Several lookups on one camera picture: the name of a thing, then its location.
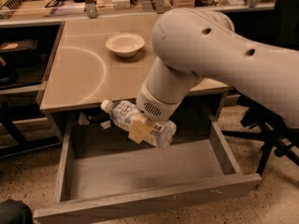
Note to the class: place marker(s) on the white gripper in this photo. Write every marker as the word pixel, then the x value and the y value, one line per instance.
pixel 154 105

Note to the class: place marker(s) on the blue plastic water bottle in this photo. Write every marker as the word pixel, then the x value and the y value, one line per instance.
pixel 122 114

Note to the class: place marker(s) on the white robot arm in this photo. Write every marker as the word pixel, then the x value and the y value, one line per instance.
pixel 191 44

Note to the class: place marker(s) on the open grey wooden drawer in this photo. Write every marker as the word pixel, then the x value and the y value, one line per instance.
pixel 103 176

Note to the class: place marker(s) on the wooden drawer cabinet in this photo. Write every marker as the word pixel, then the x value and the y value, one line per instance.
pixel 84 72

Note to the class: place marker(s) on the white paper bowl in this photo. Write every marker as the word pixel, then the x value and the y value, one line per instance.
pixel 125 44

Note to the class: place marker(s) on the black office chair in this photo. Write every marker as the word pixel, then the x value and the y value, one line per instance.
pixel 274 132

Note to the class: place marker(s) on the black object bottom left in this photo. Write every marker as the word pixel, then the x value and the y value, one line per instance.
pixel 15 212

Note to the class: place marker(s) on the long workbench behind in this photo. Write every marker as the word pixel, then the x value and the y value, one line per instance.
pixel 141 13

